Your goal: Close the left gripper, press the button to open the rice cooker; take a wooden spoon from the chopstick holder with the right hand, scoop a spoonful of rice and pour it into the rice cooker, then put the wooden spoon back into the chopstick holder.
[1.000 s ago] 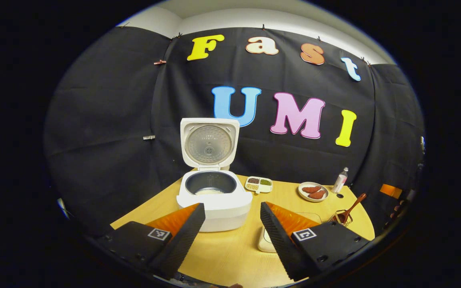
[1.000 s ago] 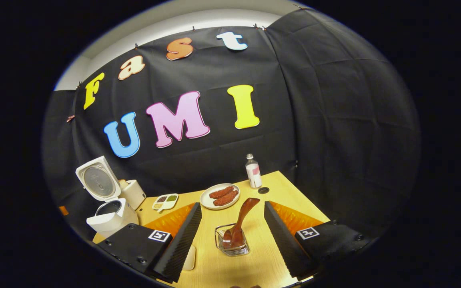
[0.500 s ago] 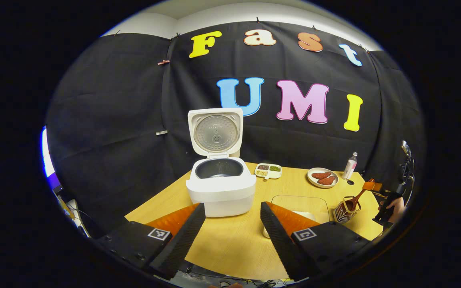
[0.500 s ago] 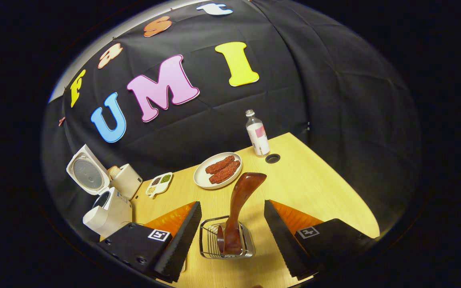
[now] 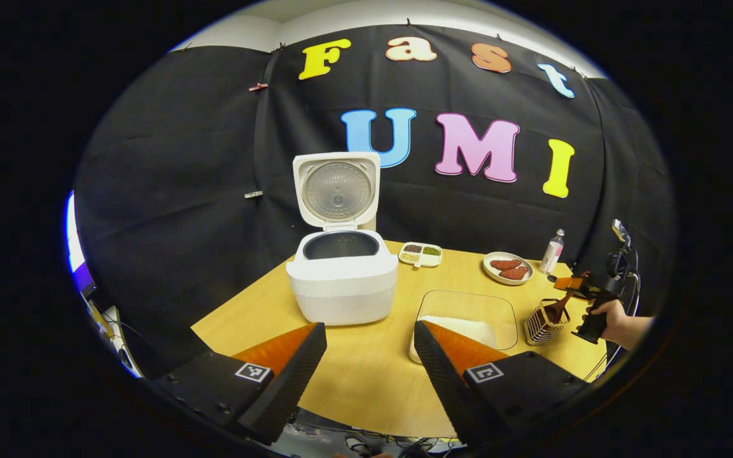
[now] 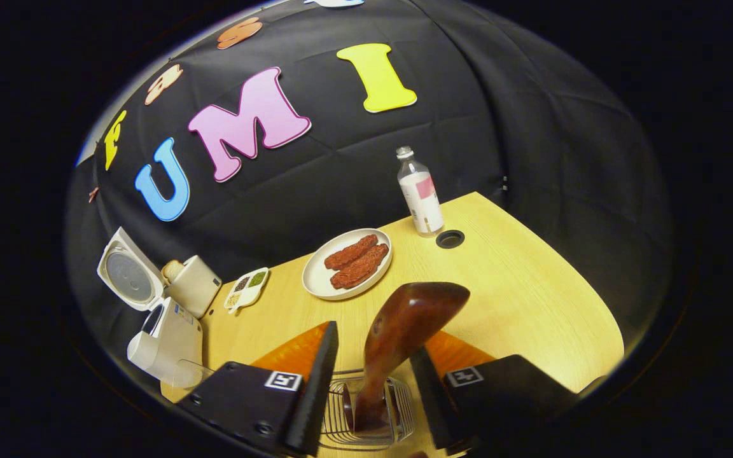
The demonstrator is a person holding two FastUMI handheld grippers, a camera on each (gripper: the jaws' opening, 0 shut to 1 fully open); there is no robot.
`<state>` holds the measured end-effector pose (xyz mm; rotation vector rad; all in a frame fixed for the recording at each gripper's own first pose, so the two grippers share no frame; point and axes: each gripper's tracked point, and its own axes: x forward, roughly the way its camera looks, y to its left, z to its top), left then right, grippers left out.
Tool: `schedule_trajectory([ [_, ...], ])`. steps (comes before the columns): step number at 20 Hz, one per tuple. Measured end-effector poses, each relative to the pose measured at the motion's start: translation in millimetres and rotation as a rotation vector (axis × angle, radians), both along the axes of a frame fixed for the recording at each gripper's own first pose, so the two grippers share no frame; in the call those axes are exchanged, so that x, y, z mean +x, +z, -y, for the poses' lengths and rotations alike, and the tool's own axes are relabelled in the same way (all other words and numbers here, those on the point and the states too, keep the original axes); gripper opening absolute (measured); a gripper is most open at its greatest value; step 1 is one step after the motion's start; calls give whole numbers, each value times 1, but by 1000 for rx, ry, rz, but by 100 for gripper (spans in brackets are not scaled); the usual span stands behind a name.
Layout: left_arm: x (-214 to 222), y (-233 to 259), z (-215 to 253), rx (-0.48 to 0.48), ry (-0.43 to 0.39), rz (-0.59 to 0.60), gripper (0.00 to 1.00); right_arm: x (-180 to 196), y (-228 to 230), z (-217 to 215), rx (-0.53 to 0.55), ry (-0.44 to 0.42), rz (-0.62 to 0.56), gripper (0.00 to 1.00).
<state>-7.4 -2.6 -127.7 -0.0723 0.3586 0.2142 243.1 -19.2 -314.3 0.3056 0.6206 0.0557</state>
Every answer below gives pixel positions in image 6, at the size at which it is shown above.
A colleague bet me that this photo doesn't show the white round plate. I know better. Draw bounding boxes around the white round plate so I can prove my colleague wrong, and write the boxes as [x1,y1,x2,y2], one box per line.
[302,228,393,301]

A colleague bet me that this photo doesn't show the white rice cooker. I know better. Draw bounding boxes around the white rice cooker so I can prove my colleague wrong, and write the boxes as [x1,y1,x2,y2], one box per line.
[97,227,205,387]

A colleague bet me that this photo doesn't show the white divided bean dish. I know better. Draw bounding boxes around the white divided bean dish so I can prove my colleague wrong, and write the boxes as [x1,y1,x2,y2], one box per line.
[224,267,270,315]

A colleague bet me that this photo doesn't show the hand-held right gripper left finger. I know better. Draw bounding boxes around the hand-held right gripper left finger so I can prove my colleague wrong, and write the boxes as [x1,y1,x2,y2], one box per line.
[176,321,340,457]

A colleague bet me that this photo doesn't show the metal wire chopstick holder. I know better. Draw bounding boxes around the metal wire chopstick holder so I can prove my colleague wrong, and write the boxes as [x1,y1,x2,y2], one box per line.
[319,369,417,451]

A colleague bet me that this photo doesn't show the black backdrop cloth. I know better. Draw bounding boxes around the black backdrop cloth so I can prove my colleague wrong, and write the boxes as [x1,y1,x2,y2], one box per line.
[64,0,676,408]

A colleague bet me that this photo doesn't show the white toaster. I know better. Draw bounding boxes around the white toaster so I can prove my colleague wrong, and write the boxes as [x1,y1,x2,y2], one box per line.
[163,255,222,319]

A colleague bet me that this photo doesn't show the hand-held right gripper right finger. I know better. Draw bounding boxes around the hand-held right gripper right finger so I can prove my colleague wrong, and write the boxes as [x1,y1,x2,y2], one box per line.
[410,331,580,455]

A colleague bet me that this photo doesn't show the red sausage piece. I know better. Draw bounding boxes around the red sausage piece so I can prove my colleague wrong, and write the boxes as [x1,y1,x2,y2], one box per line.
[330,244,390,291]
[324,234,379,271]

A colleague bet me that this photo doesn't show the brown wooden spoon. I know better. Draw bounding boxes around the brown wooden spoon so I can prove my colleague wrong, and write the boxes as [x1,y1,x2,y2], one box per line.
[344,282,471,432]

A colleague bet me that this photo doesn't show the clear bottle with pink label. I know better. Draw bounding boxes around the clear bottle with pink label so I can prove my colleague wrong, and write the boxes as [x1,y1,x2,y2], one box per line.
[396,146,445,237]

